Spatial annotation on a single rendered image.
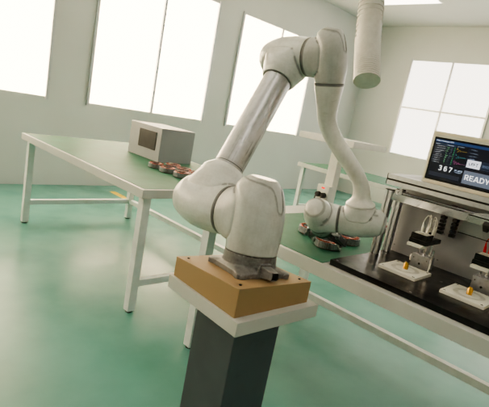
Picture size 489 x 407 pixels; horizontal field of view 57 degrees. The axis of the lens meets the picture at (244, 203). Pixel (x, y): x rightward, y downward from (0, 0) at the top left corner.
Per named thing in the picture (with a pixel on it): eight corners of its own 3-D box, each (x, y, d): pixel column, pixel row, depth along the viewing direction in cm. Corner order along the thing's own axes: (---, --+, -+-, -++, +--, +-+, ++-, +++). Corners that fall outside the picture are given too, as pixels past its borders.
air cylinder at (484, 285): (490, 296, 164) (494, 282, 163) (469, 287, 169) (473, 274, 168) (494, 294, 168) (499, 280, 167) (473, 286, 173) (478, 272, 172)
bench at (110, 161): (124, 317, 255) (143, 189, 240) (14, 220, 380) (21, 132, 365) (257, 289, 333) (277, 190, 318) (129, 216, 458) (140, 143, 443)
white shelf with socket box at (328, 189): (335, 224, 244) (354, 141, 235) (284, 206, 269) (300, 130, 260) (367, 222, 269) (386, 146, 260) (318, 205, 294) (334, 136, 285)
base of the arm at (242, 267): (246, 285, 116) (249, 264, 115) (206, 259, 134) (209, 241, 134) (299, 283, 126) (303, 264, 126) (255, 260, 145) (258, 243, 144)
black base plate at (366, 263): (509, 345, 130) (511, 337, 129) (328, 264, 173) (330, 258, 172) (546, 314, 163) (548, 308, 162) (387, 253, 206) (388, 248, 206)
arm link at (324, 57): (353, 84, 154) (318, 81, 162) (358, 27, 149) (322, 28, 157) (334, 85, 144) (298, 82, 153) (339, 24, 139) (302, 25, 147)
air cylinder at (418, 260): (426, 271, 180) (430, 258, 179) (408, 264, 185) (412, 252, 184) (431, 270, 184) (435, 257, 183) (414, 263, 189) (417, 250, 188)
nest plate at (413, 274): (414, 281, 164) (415, 279, 164) (378, 266, 174) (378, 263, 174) (431, 276, 175) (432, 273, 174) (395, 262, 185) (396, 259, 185)
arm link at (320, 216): (303, 232, 172) (338, 238, 168) (297, 218, 158) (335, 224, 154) (309, 207, 176) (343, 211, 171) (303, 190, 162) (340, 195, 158)
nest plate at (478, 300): (482, 310, 148) (484, 307, 147) (438, 291, 158) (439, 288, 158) (497, 302, 158) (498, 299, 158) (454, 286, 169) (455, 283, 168)
